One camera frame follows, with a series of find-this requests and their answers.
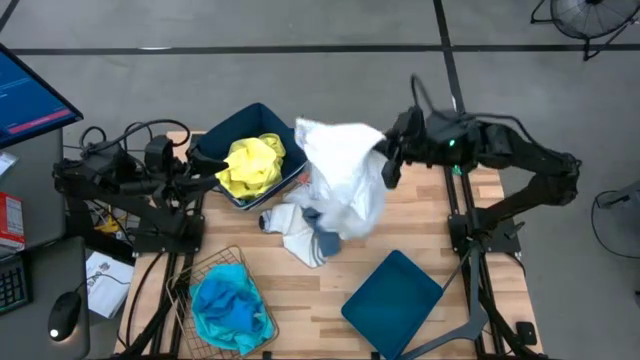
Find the red and white box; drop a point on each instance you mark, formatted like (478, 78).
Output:
(11, 222)

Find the grey stand base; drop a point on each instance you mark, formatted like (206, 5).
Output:
(625, 195)

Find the small white card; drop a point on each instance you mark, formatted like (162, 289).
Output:
(7, 162)

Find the teal plastic bin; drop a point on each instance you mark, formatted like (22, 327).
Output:
(392, 305)

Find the black floor fan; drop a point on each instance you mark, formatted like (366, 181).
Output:
(590, 17)

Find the turquoise cloth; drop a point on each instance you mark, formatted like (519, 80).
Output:
(250, 340)

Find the yellow cloth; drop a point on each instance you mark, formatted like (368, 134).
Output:
(252, 167)

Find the grey desk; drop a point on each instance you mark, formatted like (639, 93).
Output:
(40, 175)

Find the black keyboard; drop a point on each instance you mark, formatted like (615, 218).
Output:
(12, 287)

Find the white cloth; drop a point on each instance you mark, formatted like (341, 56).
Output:
(345, 165)

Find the printed white paper sheet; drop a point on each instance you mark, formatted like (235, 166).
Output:
(107, 285)

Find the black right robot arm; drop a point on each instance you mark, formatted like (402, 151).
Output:
(550, 185)

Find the grey camera mount arm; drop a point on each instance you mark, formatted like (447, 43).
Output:
(475, 300)

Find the black power box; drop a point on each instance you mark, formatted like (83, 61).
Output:
(526, 333)

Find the small teal tag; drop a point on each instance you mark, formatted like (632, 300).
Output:
(456, 171)

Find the black computer mouse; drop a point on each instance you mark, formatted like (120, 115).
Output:
(64, 315)

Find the computer monitor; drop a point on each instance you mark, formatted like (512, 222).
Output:
(30, 100)

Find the navy white striped fabric bin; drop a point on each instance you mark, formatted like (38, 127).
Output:
(250, 120)

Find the blue-grey sock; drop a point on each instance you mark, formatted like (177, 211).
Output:
(325, 240)

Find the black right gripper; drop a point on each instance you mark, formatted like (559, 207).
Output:
(412, 135)

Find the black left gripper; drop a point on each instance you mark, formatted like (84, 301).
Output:
(165, 155)

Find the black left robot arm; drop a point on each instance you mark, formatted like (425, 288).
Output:
(100, 192)

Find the black aluminium table frame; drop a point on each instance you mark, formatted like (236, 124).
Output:
(452, 200)

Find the white sock grey stripes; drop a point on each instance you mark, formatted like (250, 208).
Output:
(302, 245)

